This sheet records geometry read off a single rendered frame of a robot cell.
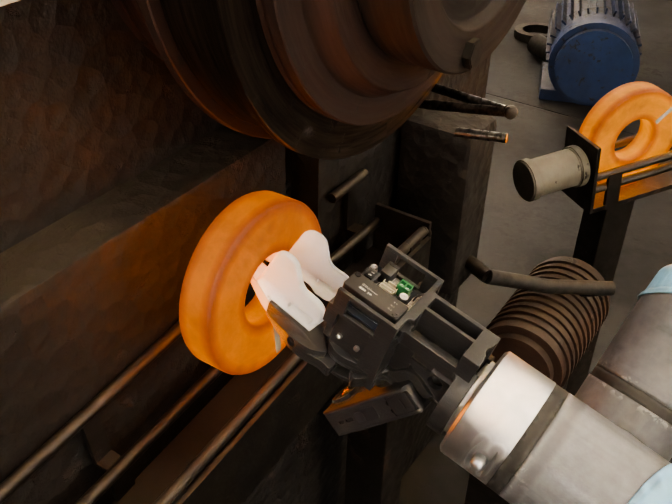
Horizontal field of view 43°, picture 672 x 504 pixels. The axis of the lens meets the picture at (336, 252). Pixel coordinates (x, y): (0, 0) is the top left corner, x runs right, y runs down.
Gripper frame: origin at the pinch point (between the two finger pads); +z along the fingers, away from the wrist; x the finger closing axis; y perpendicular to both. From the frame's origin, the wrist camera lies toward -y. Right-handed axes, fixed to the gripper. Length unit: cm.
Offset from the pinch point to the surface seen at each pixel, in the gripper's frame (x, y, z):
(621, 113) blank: -67, -6, -13
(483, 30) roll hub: -19.3, 18.2, -4.1
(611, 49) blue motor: -219, -65, 14
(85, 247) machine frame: 8.9, 0.0, 10.2
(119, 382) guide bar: 9.3, -12.1, 4.7
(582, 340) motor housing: -50, -29, -26
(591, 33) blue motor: -217, -62, 22
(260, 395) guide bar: 0.4, -13.7, -4.3
